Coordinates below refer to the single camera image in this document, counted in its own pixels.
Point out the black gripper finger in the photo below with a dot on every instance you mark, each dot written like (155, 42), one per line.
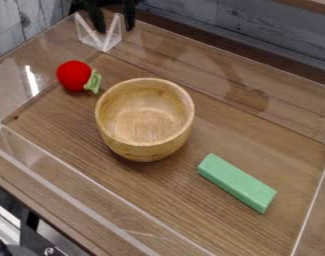
(129, 12)
(96, 15)

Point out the red plush tomato green stem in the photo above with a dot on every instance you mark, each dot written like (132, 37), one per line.
(78, 77)

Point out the wooden bowl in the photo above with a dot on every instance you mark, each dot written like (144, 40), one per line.
(145, 117)

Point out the green rectangular block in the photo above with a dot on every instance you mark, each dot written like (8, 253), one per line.
(248, 189)

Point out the clear acrylic tray wall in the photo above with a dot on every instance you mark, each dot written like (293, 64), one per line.
(260, 118)

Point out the black table leg bracket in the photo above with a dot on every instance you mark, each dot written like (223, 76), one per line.
(33, 240)

